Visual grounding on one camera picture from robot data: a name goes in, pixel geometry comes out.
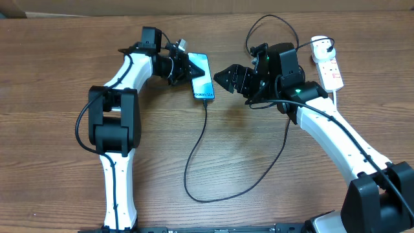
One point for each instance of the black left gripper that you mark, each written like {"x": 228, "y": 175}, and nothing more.
{"x": 184, "y": 64}

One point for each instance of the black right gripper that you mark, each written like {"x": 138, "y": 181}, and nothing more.
{"x": 236, "y": 73}

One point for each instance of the Samsung Galaxy smartphone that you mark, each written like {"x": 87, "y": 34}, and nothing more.
{"x": 201, "y": 79}

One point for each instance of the white power strip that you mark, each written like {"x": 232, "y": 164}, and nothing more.
{"x": 330, "y": 76}

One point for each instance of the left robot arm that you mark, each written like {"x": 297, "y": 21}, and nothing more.
{"x": 114, "y": 125}

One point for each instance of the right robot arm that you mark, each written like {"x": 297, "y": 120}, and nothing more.
{"x": 379, "y": 197}

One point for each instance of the white wall charger plug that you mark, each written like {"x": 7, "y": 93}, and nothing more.
{"x": 322, "y": 49}

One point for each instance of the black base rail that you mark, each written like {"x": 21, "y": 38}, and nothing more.
{"x": 277, "y": 228}

